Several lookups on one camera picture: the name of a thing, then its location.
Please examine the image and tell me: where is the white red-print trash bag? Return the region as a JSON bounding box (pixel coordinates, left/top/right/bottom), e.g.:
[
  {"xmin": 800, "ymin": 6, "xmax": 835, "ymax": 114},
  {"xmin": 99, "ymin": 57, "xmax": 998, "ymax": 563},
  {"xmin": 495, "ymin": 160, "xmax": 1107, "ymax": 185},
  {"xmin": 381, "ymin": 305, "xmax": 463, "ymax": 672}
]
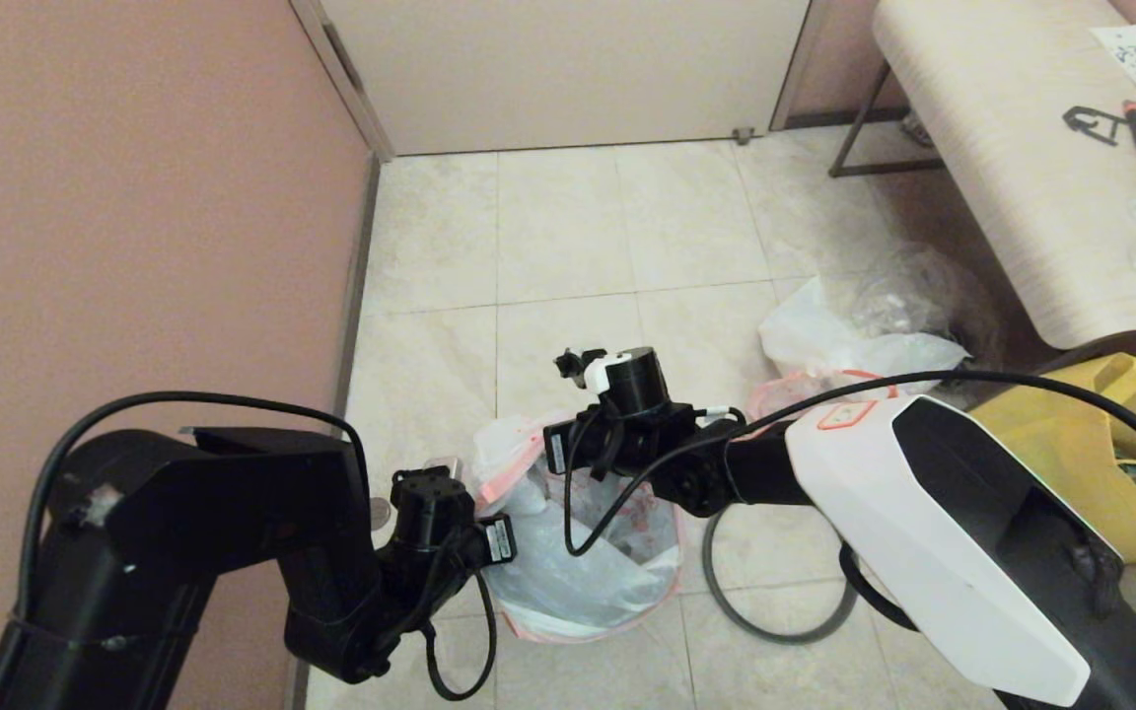
[
  {"xmin": 470, "ymin": 413, "xmax": 684, "ymax": 645},
  {"xmin": 747, "ymin": 277, "xmax": 970, "ymax": 427}
]

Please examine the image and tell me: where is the black bin rim ring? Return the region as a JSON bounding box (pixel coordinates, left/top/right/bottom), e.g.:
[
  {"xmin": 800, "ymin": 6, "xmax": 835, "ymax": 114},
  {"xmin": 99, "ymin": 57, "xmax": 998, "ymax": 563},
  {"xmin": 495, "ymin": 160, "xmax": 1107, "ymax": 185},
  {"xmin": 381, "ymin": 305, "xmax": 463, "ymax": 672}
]
[{"xmin": 702, "ymin": 503, "xmax": 863, "ymax": 646}]

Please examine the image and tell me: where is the clear bag with black items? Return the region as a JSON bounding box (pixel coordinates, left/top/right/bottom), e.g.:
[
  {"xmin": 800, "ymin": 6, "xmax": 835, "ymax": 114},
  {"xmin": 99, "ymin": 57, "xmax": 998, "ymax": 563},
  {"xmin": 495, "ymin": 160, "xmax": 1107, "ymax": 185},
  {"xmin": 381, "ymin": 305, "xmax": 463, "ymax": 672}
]
[{"xmin": 849, "ymin": 244, "xmax": 1009, "ymax": 368}]

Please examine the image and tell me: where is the yellow fabric tote bag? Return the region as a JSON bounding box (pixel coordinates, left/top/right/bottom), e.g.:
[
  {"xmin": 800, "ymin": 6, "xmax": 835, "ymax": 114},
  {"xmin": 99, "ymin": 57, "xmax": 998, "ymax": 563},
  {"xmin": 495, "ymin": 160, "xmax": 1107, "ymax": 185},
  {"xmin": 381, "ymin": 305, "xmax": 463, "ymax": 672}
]
[{"xmin": 968, "ymin": 353, "xmax": 1136, "ymax": 565}]

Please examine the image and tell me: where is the white door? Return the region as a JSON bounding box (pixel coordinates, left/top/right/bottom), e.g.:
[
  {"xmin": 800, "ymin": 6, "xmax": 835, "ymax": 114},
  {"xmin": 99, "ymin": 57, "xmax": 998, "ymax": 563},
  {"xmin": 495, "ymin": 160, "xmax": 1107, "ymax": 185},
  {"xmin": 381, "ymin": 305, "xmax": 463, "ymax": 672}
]
[{"xmin": 317, "ymin": 0, "xmax": 812, "ymax": 158}]

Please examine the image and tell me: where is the beige bench with metal legs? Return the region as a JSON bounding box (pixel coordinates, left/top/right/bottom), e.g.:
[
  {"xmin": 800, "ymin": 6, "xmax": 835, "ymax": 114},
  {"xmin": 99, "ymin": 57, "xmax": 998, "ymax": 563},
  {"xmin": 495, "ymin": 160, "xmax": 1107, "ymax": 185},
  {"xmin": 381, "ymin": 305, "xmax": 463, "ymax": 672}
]
[{"xmin": 828, "ymin": 0, "xmax": 1136, "ymax": 350}]

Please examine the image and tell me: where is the black metal hook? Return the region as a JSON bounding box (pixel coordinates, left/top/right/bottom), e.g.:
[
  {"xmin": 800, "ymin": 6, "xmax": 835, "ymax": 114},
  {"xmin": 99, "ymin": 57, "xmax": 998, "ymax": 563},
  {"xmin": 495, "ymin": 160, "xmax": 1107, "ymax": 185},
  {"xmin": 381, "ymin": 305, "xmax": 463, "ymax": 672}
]
[{"xmin": 1062, "ymin": 105, "xmax": 1129, "ymax": 149}]

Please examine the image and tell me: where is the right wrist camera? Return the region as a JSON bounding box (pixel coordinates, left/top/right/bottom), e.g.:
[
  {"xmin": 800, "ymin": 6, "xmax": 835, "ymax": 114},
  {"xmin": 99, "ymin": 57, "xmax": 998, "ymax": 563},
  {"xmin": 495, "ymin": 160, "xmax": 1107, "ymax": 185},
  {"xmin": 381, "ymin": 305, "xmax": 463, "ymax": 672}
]
[{"xmin": 554, "ymin": 347, "xmax": 608, "ymax": 390}]

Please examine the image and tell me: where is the grey wall baseboard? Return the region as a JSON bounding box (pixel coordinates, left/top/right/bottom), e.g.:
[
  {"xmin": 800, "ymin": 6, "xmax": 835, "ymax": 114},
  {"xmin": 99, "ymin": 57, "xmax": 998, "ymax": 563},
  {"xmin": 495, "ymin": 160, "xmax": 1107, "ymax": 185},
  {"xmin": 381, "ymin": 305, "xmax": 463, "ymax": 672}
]
[{"xmin": 282, "ymin": 155, "xmax": 383, "ymax": 710}]

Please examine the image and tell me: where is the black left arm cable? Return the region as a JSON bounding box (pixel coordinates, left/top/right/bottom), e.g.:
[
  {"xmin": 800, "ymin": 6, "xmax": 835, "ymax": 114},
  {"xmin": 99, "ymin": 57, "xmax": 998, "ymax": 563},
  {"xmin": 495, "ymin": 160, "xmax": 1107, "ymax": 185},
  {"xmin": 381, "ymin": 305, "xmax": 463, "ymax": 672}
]
[{"xmin": 14, "ymin": 390, "xmax": 499, "ymax": 702}]

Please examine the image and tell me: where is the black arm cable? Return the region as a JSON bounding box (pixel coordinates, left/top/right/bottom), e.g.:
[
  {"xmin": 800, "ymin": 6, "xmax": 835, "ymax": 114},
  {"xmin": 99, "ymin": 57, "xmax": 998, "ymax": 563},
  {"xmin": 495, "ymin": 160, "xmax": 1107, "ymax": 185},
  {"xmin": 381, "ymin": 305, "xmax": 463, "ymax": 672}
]
[
  {"xmin": 563, "ymin": 369, "xmax": 1136, "ymax": 710},
  {"xmin": 14, "ymin": 390, "xmax": 499, "ymax": 702}
]

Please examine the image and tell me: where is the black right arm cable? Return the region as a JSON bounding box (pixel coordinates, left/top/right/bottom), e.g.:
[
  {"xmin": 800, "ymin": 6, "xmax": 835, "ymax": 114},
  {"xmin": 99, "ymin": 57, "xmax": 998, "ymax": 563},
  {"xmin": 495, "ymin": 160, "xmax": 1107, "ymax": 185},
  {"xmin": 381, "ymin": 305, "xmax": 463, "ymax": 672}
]
[{"xmin": 563, "ymin": 369, "xmax": 1136, "ymax": 710}]

